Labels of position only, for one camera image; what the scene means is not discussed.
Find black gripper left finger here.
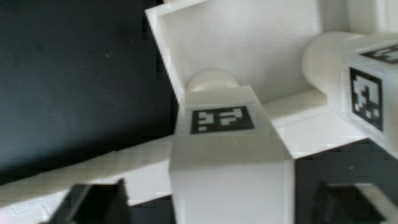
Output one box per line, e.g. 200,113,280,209
43,179,132,224

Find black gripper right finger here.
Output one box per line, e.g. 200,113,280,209
312,182,398,224

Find white short tagged block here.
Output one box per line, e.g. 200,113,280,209
169,70,296,224

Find white tagged chair leg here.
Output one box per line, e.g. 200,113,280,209
303,32,398,159

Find white chair seat part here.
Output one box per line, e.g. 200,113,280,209
146,0,398,101

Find white fence frame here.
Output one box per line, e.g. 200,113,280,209
0,90,367,224

